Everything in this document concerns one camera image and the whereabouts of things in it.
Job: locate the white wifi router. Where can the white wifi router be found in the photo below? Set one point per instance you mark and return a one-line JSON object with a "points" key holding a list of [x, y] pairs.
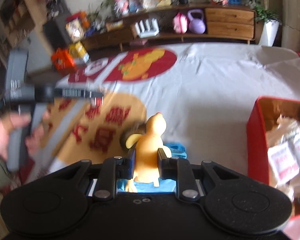
{"points": [[147, 28]]}

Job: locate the pink toy bag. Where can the pink toy bag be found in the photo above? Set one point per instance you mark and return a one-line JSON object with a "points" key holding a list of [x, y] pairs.
{"points": [[180, 23]]}

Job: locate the white red printed table cloth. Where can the white red printed table cloth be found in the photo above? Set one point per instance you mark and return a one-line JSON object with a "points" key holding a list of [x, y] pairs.
{"points": [[204, 91]]}

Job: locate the white planter with plant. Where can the white planter with plant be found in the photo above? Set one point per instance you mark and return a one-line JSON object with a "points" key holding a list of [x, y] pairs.
{"points": [[267, 23]]}

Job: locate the wooden tv cabinet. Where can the wooden tv cabinet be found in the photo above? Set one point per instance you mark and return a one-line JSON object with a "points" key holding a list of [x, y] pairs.
{"points": [[230, 22]]}

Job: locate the red storage box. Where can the red storage box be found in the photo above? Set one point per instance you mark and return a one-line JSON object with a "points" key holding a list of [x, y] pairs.
{"points": [[272, 122]]}

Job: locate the person's left hand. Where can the person's left hand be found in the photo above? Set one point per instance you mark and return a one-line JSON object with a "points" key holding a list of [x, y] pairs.
{"points": [[10, 141]]}

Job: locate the purple kettlebell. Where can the purple kettlebell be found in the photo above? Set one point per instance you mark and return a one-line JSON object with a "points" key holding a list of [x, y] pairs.
{"points": [[196, 25]]}

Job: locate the black mini fridge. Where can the black mini fridge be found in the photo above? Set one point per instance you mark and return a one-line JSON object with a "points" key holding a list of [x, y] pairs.
{"points": [[54, 28]]}

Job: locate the orange blue plush toy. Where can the orange blue plush toy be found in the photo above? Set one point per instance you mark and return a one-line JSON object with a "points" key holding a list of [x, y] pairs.
{"points": [[146, 177]]}

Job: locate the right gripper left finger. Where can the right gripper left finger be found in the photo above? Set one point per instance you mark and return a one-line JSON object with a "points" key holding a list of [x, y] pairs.
{"points": [[125, 166]]}

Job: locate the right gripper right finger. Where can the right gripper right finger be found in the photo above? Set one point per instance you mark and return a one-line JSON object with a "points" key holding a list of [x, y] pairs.
{"points": [[167, 166]]}

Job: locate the white air conditioner column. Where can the white air conditioner column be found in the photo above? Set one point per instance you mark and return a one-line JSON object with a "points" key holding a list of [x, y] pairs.
{"points": [[291, 25]]}

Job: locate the wooden wall shelf cabinet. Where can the wooden wall shelf cabinet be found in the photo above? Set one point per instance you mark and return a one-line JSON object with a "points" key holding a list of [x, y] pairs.
{"points": [[21, 26]]}

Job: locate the orange gift bag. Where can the orange gift bag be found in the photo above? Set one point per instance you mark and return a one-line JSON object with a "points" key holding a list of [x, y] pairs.
{"points": [[63, 62]]}

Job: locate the yellow cardboard box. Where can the yellow cardboard box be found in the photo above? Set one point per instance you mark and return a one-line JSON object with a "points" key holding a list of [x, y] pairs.
{"points": [[79, 53]]}

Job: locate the pink plush doll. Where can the pink plush doll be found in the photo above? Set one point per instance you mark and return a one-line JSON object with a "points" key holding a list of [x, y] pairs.
{"points": [[120, 8]]}

